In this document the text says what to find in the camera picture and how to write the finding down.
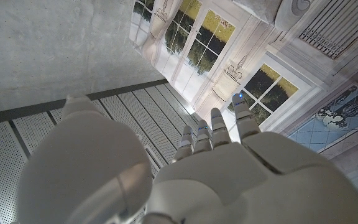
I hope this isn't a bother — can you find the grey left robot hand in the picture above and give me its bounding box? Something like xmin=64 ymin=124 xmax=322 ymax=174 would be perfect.
xmin=14 ymin=92 xmax=358 ymax=224

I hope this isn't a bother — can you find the printed living room backdrop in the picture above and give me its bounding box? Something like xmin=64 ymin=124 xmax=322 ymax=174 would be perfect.
xmin=129 ymin=0 xmax=358 ymax=162

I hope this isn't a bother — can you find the grey perforated panel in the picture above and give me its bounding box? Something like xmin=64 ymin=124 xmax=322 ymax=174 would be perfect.
xmin=0 ymin=79 xmax=200 ymax=224

